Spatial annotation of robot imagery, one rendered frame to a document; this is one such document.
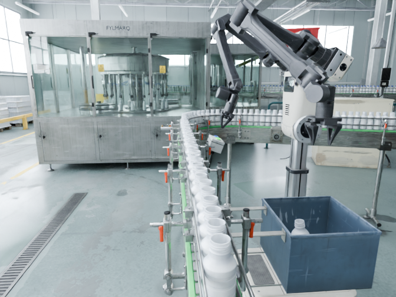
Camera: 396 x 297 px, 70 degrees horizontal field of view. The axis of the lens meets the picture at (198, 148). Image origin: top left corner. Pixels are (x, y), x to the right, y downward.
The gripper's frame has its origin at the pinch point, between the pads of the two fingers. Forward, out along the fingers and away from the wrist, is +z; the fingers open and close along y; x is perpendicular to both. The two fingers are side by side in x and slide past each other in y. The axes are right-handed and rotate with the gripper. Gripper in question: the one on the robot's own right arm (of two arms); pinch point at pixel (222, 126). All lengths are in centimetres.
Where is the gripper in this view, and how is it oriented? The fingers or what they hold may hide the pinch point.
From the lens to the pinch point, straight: 164.9
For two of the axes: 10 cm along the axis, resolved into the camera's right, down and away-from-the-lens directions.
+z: -3.4, 9.2, 1.8
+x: 9.4, 3.2, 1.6
